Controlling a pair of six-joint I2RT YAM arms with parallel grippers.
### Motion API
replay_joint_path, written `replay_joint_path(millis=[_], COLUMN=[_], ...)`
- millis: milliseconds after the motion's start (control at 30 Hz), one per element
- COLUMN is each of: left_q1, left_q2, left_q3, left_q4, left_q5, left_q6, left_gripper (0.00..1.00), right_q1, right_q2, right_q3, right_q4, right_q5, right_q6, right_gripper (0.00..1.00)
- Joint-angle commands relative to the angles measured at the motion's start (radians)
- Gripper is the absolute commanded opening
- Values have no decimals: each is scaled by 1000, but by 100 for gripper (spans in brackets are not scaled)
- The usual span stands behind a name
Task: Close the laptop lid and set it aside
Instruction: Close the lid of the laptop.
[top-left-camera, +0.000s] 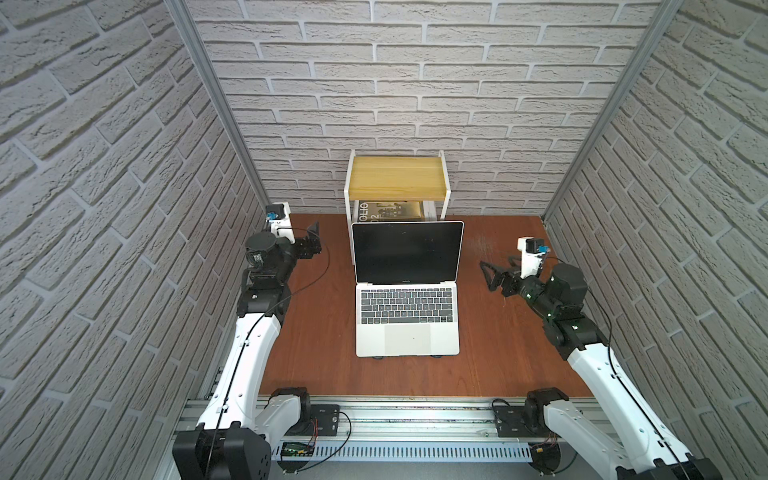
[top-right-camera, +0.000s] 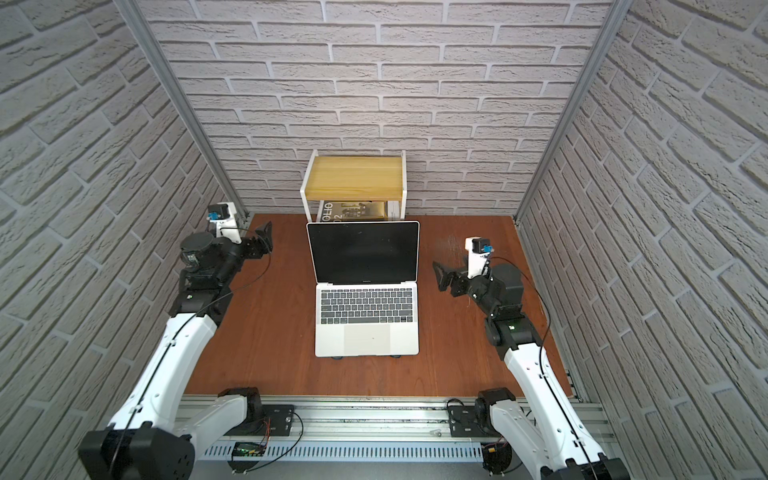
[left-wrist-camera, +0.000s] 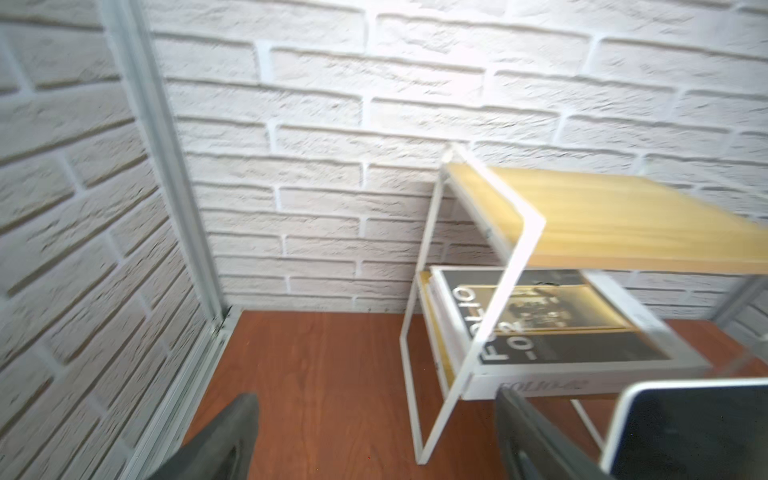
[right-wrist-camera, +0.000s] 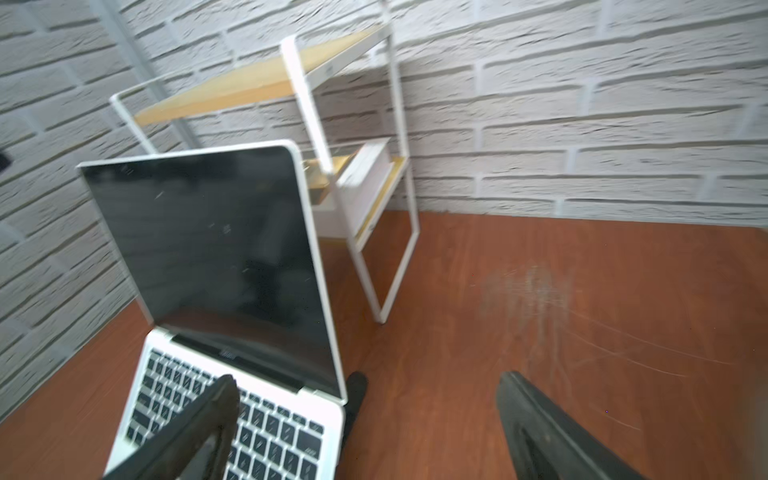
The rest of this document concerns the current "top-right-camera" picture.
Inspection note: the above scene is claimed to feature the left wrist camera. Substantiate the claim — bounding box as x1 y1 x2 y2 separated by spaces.
207 202 242 244

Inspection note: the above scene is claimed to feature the left corner aluminium profile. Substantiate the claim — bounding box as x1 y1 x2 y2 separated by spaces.
114 0 250 225

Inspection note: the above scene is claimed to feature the Folio-02 book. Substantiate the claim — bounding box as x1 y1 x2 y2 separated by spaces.
316 201 401 223

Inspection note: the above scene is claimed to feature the grey folding laptop stand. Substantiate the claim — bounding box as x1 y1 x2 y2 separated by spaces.
329 355 402 361

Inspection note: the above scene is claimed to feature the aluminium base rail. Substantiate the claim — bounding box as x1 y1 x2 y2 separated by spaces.
196 395 623 465

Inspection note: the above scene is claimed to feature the silver laptop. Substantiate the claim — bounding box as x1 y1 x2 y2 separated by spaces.
306 220 420 358

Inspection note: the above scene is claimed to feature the right corner aluminium profile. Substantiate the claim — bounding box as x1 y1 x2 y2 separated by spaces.
514 0 633 225

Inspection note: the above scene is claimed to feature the left green circuit board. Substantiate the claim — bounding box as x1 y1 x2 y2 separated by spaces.
231 442 267 461

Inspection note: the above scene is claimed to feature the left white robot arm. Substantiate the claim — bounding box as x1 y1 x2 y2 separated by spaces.
78 223 273 479

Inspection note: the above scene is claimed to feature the white shelf with wooden top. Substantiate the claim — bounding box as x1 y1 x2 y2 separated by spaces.
299 149 408 222

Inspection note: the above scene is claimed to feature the right black round module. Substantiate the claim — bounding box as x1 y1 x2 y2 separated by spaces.
481 442 513 475

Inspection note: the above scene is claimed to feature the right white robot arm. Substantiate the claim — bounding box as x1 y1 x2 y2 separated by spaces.
433 262 630 479

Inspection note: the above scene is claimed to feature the corner aluminium profile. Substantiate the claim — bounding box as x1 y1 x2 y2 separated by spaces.
514 0 633 225
114 0 250 225

